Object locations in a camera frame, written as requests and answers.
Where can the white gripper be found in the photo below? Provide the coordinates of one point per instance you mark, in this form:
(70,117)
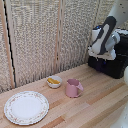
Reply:
(106,55)

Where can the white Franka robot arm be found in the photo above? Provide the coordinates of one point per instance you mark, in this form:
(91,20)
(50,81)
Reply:
(108,28)

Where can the black air fryer body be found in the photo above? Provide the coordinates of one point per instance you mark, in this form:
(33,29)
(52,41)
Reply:
(122,41)

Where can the small white bowl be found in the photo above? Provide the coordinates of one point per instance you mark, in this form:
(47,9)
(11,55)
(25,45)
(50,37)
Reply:
(54,84)

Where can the pink mug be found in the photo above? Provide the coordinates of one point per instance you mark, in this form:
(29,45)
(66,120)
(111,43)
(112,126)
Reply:
(72,89)

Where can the yellow food piece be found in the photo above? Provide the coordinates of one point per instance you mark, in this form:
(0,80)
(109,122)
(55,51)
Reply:
(53,81)

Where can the woven bamboo folding screen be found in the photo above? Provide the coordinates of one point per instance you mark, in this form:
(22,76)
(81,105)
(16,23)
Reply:
(36,40)

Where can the white floral rim plate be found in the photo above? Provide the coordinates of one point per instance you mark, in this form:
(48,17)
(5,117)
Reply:
(26,107)

